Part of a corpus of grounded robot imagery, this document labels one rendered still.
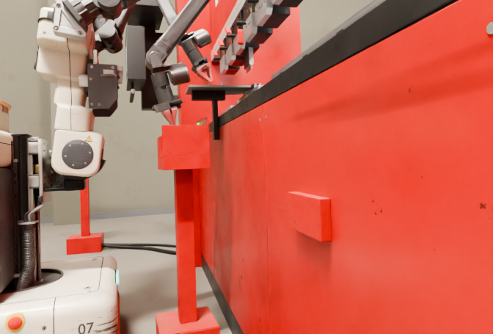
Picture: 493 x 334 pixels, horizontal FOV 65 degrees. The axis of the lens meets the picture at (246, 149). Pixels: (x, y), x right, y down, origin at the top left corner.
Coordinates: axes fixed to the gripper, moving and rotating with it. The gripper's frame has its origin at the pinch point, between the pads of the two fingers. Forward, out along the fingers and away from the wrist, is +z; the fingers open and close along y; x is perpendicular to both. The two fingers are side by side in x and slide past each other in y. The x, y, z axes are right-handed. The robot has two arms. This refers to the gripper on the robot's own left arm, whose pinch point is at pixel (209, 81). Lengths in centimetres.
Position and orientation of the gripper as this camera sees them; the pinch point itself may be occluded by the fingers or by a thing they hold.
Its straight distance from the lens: 172.5
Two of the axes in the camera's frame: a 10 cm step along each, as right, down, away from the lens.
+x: -8.3, 5.1, -2.2
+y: -2.3, 0.5, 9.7
